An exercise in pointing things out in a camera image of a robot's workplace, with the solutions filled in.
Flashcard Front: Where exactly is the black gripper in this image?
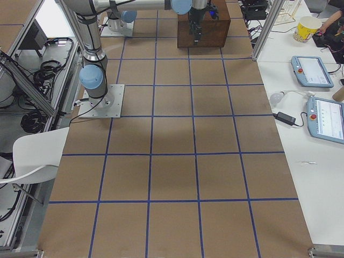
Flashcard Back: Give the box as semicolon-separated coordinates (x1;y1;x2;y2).
188;7;203;44

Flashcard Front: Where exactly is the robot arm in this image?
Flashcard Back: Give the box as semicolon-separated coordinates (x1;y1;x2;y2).
107;11;137;32
61;1;216;77

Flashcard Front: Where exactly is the dark wooden drawer cabinet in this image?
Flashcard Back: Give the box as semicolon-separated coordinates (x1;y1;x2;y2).
177;1;231;48

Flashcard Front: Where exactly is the white light bulb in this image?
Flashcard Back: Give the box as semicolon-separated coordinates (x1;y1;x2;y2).
269;91;285;106

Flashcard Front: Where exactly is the yellow popcorn bucket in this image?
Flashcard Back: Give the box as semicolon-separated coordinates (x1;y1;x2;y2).
293;16;322;43

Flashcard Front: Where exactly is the black power adapter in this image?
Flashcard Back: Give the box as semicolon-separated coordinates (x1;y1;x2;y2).
273;112;296;126

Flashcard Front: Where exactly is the far teach pendant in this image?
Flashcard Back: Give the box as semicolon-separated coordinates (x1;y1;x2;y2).
291;56;334;88

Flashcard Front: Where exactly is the teach pendant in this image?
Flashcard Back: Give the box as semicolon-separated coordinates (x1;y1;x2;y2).
291;56;334;88
306;97;343;144

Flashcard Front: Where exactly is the near teach pendant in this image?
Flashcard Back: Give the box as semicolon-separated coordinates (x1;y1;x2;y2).
306;97;343;144

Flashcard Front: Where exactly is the cardboard tube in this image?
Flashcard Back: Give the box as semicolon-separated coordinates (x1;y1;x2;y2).
332;87;344;102

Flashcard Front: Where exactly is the white chair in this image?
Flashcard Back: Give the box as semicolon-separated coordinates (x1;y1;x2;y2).
1;127;69;184

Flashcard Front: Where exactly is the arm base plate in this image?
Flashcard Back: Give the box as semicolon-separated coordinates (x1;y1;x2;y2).
101;17;134;37
78;84;125;119

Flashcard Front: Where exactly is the aluminium frame post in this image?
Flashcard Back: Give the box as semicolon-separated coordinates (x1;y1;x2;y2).
252;0;284;61

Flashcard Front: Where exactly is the gold wire rack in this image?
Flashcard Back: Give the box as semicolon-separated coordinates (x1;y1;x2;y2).
275;0;301;25

